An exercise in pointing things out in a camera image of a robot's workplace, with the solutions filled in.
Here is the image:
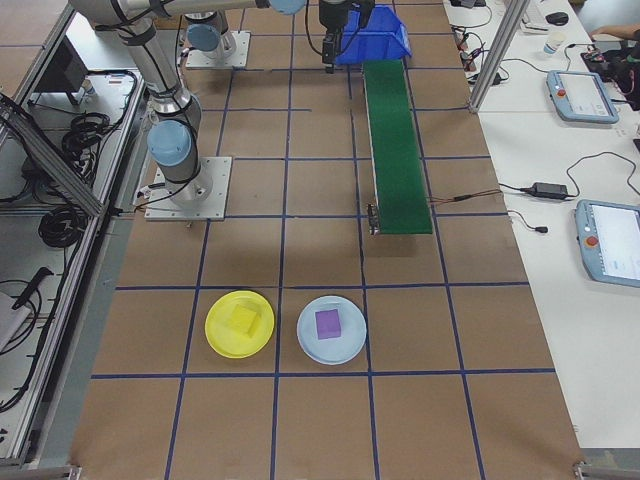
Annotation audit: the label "black cable coil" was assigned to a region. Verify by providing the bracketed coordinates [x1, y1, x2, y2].
[38, 205, 87, 250]
[60, 112, 125, 162]

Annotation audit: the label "grey teach pendant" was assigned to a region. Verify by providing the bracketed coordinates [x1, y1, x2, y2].
[573, 198, 640, 288]
[545, 69, 620, 126]

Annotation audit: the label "aluminium camera post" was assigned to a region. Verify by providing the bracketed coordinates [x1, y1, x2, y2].
[467, 0, 532, 115]

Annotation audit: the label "person forearm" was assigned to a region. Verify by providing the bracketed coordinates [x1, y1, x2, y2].
[589, 23, 640, 41]

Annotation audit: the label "green conveyor belt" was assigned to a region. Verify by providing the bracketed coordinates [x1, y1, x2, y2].
[362, 58, 434, 239]

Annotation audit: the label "light blue plate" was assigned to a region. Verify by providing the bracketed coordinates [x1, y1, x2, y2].
[296, 295, 369, 365]

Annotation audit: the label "white keyboard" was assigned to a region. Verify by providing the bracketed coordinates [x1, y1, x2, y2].
[521, 0, 550, 30]

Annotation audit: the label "blue plastic storage bin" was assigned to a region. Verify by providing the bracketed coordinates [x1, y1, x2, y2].
[333, 3, 414, 67]

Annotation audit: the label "white flat object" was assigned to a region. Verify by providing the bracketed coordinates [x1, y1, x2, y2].
[0, 291, 32, 354]

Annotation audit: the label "yellow plate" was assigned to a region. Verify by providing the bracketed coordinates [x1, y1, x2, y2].
[204, 289, 278, 359]

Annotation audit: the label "red and black wires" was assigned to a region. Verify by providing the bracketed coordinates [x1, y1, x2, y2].
[427, 188, 503, 205]

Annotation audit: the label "thin black wire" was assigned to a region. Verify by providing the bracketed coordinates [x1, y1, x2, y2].
[428, 192, 501, 206]

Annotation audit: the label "electronics board with wires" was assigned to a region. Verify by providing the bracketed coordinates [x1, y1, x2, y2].
[579, 42, 640, 109]

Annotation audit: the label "black power brick cable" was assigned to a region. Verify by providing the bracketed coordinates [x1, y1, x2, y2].
[498, 152, 639, 199]

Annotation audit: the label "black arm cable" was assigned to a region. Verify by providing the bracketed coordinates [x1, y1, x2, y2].
[303, 9, 326, 57]

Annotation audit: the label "black cable with plug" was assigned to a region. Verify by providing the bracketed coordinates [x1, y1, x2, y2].
[505, 209, 550, 236]

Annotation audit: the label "V-shaped metal frame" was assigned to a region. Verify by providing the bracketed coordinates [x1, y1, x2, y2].
[0, 0, 151, 469]

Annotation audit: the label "yellow foam block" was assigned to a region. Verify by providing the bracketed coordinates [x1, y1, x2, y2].
[228, 303, 260, 337]

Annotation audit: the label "purple foam block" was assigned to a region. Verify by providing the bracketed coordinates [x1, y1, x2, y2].
[314, 309, 343, 341]

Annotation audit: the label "black monitor box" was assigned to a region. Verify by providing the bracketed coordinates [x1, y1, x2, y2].
[30, 35, 90, 107]

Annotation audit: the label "black handheld tool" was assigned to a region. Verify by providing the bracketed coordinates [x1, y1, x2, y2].
[12, 267, 54, 309]

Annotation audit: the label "black laptop power brick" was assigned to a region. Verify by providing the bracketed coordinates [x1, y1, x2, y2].
[529, 181, 570, 199]

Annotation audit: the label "white side desk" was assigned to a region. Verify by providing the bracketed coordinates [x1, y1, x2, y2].
[443, 0, 640, 451]

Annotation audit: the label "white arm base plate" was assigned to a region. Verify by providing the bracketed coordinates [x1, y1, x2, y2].
[144, 156, 234, 221]
[184, 30, 251, 70]

